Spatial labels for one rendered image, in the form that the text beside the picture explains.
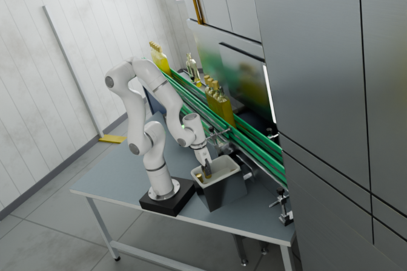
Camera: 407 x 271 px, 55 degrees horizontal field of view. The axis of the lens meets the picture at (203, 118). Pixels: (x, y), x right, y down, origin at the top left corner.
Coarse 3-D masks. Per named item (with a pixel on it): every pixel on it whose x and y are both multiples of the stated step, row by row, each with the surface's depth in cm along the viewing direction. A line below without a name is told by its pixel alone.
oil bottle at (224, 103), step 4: (224, 96) 212; (220, 100) 211; (224, 100) 211; (228, 100) 212; (220, 104) 212; (224, 104) 212; (228, 104) 213; (220, 108) 215; (224, 108) 213; (228, 108) 214; (220, 112) 217; (224, 112) 214; (228, 112) 215; (232, 112) 216; (224, 116) 215; (228, 116) 216; (232, 116) 217; (228, 120) 217; (232, 120) 218; (232, 124) 218
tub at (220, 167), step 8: (216, 160) 206; (224, 160) 207; (232, 160) 201; (200, 168) 203; (216, 168) 207; (224, 168) 209; (232, 168) 203; (216, 176) 204; (224, 176) 191; (200, 184) 190; (208, 184) 189
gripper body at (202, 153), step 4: (192, 148) 190; (200, 148) 187; (204, 148) 187; (196, 152) 191; (200, 152) 187; (204, 152) 188; (208, 152) 189; (196, 156) 195; (200, 156) 188; (204, 156) 188; (208, 156) 189; (200, 160) 190; (204, 160) 189; (208, 160) 190; (204, 164) 190
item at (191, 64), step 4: (188, 56) 276; (188, 60) 277; (192, 60) 277; (188, 64) 277; (192, 64) 277; (188, 68) 280; (192, 68) 278; (196, 68) 280; (188, 72) 283; (192, 72) 279; (196, 72) 281; (196, 76) 282; (196, 80) 283; (200, 84) 286
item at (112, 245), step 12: (120, 204) 250; (96, 216) 277; (108, 240) 289; (264, 240) 195; (132, 252) 278; (144, 252) 272; (288, 252) 190; (168, 264) 260; (180, 264) 255; (288, 264) 195
